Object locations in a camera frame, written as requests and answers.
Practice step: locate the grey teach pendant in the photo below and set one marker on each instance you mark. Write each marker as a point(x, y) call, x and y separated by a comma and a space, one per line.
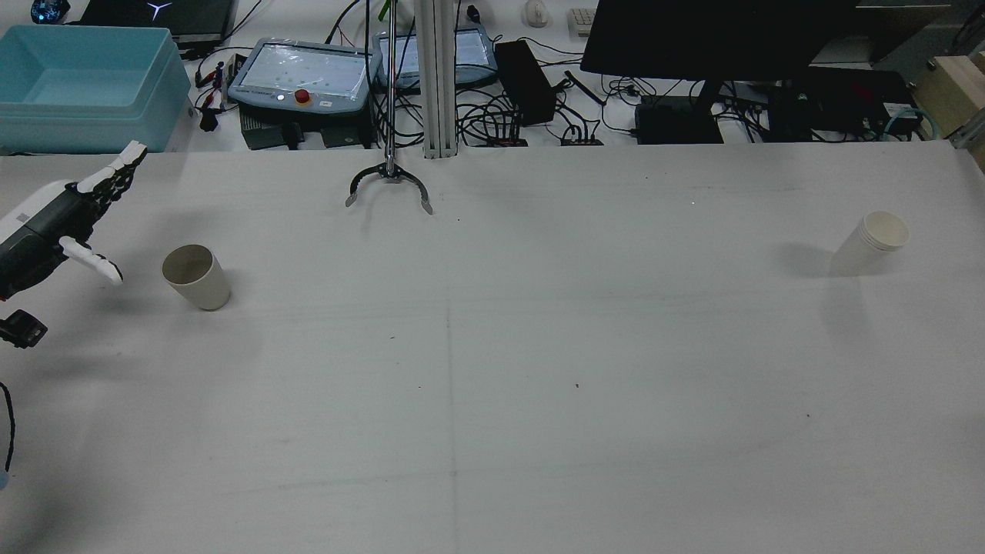
point(477, 58)

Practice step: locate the teach pendant with red button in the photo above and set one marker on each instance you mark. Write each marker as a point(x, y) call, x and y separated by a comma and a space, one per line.
point(304, 75)

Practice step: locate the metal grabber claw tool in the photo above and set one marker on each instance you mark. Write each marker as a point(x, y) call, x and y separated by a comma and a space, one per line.
point(391, 165)

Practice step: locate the blue glowing ball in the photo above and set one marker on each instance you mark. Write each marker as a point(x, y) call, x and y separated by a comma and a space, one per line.
point(49, 10)

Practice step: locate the black power brick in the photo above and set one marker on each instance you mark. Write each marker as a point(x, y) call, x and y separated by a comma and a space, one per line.
point(525, 81)

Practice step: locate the black monitor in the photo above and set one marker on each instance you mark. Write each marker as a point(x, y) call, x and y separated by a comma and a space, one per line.
point(716, 38)

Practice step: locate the aluminium profile post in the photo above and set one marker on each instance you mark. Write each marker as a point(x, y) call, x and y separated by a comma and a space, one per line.
point(439, 85)

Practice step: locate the white paper cup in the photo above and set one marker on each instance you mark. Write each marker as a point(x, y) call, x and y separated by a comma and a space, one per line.
point(860, 250)

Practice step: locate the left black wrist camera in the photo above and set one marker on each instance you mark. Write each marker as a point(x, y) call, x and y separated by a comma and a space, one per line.
point(21, 329)

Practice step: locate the large black electronics unit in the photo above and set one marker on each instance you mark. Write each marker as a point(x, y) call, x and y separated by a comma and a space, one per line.
point(843, 96)

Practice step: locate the small black usb hub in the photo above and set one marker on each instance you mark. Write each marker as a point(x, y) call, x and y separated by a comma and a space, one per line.
point(509, 140)
point(582, 138)

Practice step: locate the black stick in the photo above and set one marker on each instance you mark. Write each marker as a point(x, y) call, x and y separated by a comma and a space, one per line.
point(585, 88)

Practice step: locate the wooden box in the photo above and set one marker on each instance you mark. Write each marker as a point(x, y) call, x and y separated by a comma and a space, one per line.
point(950, 92)

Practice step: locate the white keyboard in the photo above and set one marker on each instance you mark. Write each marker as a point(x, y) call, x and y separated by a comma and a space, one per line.
point(582, 21)

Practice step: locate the white computer mouse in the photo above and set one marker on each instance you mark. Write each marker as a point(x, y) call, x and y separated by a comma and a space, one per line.
point(537, 13)

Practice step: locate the black controller base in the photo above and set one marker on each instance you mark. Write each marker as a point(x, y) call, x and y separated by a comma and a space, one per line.
point(265, 135)

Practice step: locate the black laptop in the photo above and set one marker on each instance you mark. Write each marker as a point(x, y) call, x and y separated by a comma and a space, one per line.
point(158, 17)

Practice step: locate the beige cup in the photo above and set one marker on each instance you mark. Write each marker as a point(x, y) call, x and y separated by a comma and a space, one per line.
point(202, 283)

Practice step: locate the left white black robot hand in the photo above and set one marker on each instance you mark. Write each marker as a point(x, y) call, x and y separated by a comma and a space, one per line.
point(42, 223)

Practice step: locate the light blue plastic bin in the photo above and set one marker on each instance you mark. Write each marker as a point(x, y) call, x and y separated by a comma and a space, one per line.
point(92, 85)

